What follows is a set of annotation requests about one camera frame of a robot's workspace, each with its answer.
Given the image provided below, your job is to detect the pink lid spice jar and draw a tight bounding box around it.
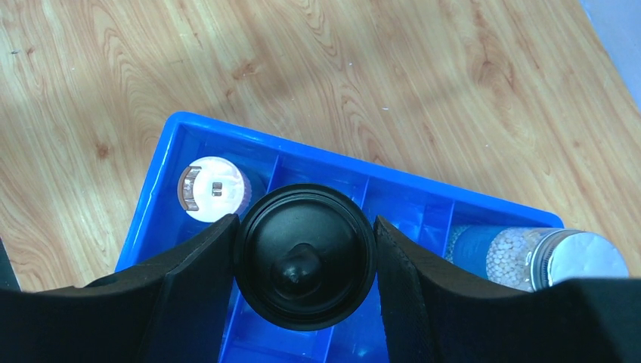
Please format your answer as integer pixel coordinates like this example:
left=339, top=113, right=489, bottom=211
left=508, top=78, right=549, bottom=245
left=177, top=156, right=266, bottom=223

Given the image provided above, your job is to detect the silver lid millet jar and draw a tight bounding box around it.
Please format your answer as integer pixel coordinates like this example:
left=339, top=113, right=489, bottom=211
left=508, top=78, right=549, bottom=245
left=444, top=225, right=629, bottom=292

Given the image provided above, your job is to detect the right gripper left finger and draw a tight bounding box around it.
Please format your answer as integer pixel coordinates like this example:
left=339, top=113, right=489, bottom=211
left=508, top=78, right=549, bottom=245
left=1, top=215, right=239, bottom=362

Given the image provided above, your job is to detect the black lid jar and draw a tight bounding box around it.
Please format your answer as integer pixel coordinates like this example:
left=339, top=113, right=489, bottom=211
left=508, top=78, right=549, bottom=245
left=231, top=183, right=377, bottom=331

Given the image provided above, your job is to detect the blue divided plastic bin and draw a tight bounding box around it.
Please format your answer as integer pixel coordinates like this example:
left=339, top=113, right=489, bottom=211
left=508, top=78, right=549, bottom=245
left=116, top=112, right=563, bottom=362

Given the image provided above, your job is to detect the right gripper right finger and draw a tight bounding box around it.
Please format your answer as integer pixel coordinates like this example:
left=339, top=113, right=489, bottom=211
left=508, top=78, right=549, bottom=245
left=374, top=217, right=640, bottom=362

